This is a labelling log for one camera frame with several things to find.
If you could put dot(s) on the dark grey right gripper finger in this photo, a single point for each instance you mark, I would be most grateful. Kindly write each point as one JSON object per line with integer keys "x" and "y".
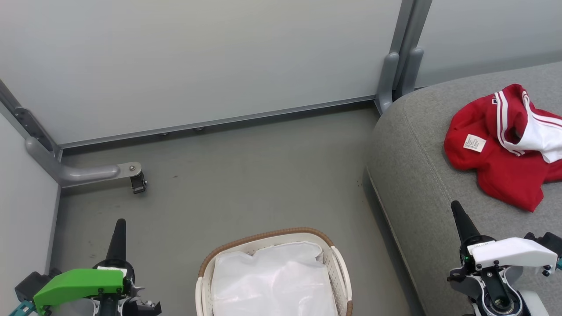
{"x": 463, "y": 224}

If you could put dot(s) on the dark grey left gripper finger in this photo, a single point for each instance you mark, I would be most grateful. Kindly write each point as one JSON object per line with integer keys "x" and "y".
{"x": 118, "y": 241}

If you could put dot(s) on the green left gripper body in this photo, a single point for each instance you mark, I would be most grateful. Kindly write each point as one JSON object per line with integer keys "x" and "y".
{"x": 74, "y": 285}

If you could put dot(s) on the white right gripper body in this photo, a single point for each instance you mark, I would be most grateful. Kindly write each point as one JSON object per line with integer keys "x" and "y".
{"x": 513, "y": 253}

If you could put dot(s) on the red and white garment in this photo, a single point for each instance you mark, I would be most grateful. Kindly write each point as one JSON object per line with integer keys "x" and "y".
{"x": 491, "y": 162}

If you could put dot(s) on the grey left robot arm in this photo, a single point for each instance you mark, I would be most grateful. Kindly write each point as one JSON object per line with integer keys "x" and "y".
{"x": 105, "y": 305}

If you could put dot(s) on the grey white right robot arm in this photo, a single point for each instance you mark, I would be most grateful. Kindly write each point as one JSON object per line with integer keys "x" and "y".
{"x": 496, "y": 294}

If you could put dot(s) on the grey fabric sofa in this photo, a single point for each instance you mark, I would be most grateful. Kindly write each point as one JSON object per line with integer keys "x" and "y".
{"x": 417, "y": 175}

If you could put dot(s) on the black caster wheel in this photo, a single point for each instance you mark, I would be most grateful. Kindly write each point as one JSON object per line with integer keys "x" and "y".
{"x": 138, "y": 183}

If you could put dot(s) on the grey partition support leg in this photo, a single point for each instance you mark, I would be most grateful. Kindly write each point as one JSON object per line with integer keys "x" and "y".
{"x": 74, "y": 172}

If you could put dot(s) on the white laundry basket brown rim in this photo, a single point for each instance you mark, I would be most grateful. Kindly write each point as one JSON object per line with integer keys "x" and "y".
{"x": 342, "y": 272}

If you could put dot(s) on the white basket liner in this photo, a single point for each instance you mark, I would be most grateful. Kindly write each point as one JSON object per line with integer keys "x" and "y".
{"x": 272, "y": 281}

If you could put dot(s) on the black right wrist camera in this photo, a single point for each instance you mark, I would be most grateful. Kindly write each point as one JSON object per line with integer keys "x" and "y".
{"x": 549, "y": 243}

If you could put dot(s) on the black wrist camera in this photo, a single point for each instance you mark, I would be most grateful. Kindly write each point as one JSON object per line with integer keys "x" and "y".
{"x": 549, "y": 243}
{"x": 35, "y": 283}

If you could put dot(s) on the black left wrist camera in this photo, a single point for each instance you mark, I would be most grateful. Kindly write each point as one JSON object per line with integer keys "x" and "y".
{"x": 35, "y": 283}

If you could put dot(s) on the teal left camera connector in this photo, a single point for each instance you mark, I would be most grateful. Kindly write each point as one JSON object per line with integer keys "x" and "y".
{"x": 21, "y": 309}

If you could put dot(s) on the grey metal hinge bracket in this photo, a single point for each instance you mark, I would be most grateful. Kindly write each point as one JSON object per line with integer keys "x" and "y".
{"x": 33, "y": 126}

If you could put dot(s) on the grey partition bottom rail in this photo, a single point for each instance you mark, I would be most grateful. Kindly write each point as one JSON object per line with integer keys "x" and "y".
{"x": 219, "y": 122}

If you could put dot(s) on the grey partition post foot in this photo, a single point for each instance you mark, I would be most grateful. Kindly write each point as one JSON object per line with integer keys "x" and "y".
{"x": 412, "y": 70}
{"x": 387, "y": 81}

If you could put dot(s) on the grey partition upright post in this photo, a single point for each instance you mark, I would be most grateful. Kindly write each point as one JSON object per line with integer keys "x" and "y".
{"x": 409, "y": 24}

